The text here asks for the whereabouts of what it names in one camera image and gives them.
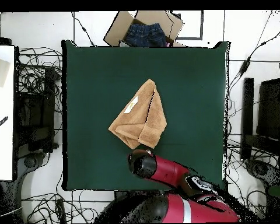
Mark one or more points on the tan terry towel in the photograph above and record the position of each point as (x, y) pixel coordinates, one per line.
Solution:
(140, 116)

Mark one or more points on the white desk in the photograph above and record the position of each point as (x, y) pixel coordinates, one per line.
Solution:
(2, 140)

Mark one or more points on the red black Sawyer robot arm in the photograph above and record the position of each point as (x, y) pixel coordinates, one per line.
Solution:
(170, 172)

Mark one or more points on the black rectangular post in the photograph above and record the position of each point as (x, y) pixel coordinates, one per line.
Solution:
(248, 112)

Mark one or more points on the dark green table cloth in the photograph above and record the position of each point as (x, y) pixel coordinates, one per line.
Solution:
(95, 70)

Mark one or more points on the black power adapter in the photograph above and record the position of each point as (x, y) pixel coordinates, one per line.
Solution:
(245, 65)

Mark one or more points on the black flat panel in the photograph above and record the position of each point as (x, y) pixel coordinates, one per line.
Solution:
(269, 109)

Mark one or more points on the open cardboard box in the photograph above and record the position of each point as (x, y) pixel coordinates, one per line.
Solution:
(117, 30)

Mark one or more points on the black power strip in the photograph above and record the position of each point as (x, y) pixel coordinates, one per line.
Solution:
(60, 210)

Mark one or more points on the blue denim jeans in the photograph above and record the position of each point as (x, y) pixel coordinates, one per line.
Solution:
(144, 35)

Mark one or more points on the black equipment cart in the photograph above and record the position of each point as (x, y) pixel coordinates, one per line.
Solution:
(35, 121)

